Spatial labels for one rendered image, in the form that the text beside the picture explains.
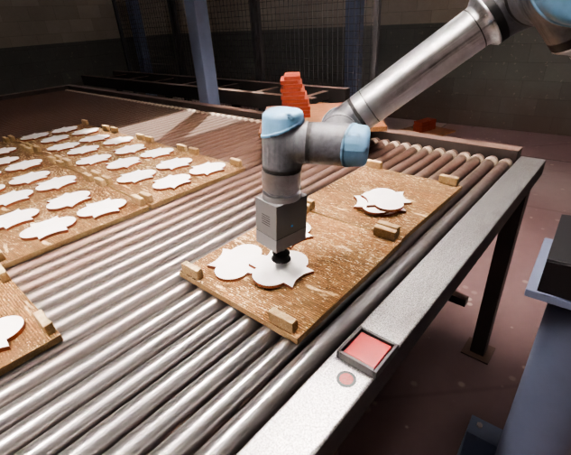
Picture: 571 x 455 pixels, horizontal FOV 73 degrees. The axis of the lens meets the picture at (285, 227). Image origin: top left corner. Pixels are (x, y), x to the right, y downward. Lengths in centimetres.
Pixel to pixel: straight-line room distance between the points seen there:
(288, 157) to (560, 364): 85
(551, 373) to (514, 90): 477
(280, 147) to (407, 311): 40
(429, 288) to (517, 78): 496
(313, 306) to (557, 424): 80
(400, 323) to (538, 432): 69
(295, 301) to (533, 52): 514
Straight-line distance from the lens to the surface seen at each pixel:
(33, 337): 88
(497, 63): 573
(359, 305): 79
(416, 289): 86
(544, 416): 133
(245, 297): 80
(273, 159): 70
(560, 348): 117
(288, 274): 83
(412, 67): 79
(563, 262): 98
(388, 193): 117
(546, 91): 569
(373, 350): 70
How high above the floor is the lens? 143
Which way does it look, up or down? 29 degrees down
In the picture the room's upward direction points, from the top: 4 degrees counter-clockwise
